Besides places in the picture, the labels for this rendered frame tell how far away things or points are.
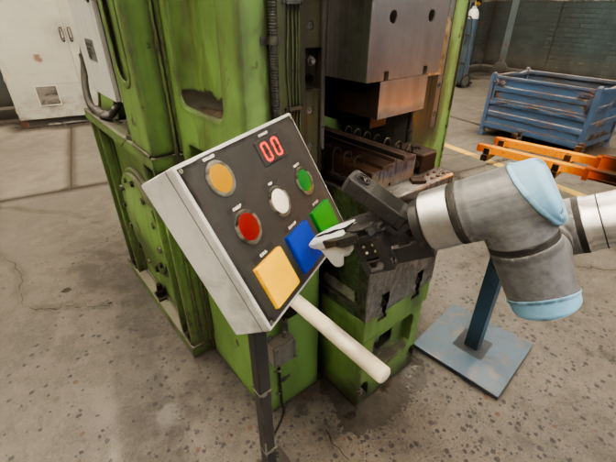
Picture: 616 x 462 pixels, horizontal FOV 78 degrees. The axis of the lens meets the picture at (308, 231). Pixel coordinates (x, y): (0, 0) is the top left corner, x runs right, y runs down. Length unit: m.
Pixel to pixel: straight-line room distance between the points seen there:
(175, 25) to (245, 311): 0.90
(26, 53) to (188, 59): 4.93
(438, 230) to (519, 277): 0.12
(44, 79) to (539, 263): 5.97
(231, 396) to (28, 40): 5.21
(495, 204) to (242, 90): 0.62
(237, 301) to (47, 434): 1.38
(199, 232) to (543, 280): 0.46
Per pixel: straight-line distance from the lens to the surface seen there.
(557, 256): 0.57
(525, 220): 0.53
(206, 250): 0.57
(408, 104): 1.13
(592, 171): 1.36
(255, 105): 0.95
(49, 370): 2.12
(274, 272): 0.61
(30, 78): 6.16
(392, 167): 1.15
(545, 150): 1.51
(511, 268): 0.57
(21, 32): 6.11
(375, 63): 1.00
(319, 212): 0.75
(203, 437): 1.65
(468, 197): 0.53
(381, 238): 0.59
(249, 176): 0.64
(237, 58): 0.93
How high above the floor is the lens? 1.39
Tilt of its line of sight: 31 degrees down
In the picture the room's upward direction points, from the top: straight up
